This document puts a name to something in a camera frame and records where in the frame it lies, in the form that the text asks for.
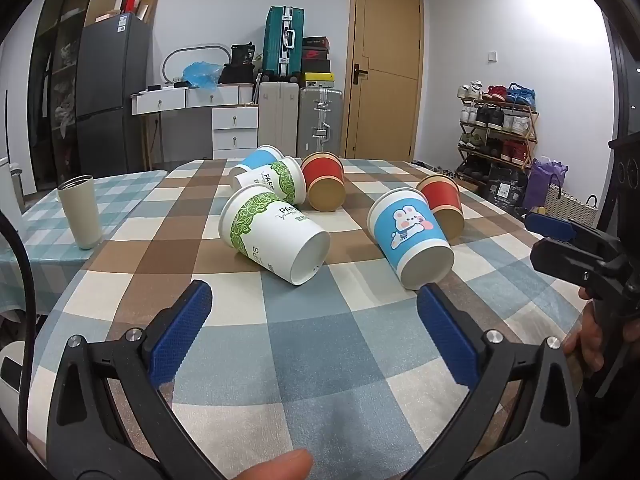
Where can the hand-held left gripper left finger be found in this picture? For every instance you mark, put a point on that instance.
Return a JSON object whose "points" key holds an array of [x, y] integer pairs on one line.
{"points": [[181, 332]]}

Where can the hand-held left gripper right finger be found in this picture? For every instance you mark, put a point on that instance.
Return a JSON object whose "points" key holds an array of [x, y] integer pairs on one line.
{"points": [[450, 340]]}

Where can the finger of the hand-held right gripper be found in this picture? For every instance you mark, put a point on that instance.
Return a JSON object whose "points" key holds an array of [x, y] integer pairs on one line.
{"points": [[550, 226], [565, 257]]}

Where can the red paper cup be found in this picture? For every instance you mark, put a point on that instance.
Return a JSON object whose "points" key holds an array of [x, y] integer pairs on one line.
{"points": [[442, 195], [322, 172]]}

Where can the blue rabbit print paper cup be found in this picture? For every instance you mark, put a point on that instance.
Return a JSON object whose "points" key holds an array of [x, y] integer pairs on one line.
{"points": [[407, 230]]}

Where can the large green leaf paper cup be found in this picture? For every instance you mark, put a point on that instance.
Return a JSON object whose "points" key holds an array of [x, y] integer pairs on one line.
{"points": [[270, 230]]}

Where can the small green leaf paper cup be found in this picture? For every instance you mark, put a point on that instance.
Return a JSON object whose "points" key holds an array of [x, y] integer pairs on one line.
{"points": [[280, 177]]}

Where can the plain blue paper cup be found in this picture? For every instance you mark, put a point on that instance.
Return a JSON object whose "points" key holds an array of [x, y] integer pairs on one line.
{"points": [[257, 159]]}

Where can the person's right hand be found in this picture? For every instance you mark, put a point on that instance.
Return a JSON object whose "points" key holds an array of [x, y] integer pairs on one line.
{"points": [[586, 342]]}

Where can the person's left hand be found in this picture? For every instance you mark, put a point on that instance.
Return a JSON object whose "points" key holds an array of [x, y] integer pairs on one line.
{"points": [[275, 467]]}

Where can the woven basket bag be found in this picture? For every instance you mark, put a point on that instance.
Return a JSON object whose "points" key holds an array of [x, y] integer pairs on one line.
{"points": [[565, 205]]}

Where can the purple bag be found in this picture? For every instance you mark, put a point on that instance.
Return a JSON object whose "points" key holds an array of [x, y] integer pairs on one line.
{"points": [[545, 180]]}

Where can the black printed bag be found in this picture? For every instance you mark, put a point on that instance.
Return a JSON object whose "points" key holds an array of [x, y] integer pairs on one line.
{"points": [[507, 185]]}

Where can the wooden shoe rack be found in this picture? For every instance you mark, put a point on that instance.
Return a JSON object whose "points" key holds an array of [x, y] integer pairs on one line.
{"points": [[531, 132]]}

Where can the shoe rack with shoes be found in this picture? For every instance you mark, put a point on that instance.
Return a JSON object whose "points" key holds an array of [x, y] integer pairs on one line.
{"points": [[495, 115]]}

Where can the teal checkered tablecloth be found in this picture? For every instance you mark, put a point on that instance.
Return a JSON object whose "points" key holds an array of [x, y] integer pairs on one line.
{"points": [[117, 200]]}

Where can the beige thermos tumbler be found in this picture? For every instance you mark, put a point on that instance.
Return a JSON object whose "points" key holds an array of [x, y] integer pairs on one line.
{"points": [[80, 215]]}

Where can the white drawer cabinet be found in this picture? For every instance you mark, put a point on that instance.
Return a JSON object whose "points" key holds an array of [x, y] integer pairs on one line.
{"points": [[235, 132]]}

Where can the wooden door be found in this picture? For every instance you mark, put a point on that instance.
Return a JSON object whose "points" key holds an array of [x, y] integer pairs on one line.
{"points": [[387, 70]]}

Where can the white desk with drawers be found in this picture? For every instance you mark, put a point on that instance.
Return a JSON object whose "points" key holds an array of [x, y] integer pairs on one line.
{"points": [[170, 100]]}

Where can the white suitcase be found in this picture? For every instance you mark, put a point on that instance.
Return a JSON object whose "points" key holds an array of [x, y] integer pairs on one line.
{"points": [[277, 117]]}

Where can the dark grey refrigerator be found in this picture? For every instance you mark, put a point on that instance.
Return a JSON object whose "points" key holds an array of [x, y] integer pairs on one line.
{"points": [[110, 95]]}

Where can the silver suitcase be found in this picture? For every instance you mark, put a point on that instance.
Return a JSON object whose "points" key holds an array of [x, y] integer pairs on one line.
{"points": [[320, 120]]}

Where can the blue plastic bag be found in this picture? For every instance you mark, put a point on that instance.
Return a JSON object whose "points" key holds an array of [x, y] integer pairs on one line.
{"points": [[202, 75]]}

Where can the stack of shoe boxes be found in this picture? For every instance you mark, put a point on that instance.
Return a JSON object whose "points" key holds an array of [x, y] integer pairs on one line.
{"points": [[316, 60]]}

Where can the tall dark shelf cabinet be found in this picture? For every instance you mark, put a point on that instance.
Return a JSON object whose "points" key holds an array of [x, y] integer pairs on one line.
{"points": [[60, 60]]}

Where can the teal suitcase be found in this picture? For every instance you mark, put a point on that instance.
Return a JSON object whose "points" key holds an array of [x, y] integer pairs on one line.
{"points": [[280, 42]]}

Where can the cardboard boxes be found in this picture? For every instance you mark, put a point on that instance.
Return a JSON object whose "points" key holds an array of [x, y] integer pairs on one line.
{"points": [[147, 7]]}

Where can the red box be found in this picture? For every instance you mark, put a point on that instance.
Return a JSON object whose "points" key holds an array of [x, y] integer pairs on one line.
{"points": [[131, 0]]}

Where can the oval mirror frame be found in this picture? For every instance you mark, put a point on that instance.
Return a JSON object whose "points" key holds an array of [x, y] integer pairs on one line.
{"points": [[172, 55]]}

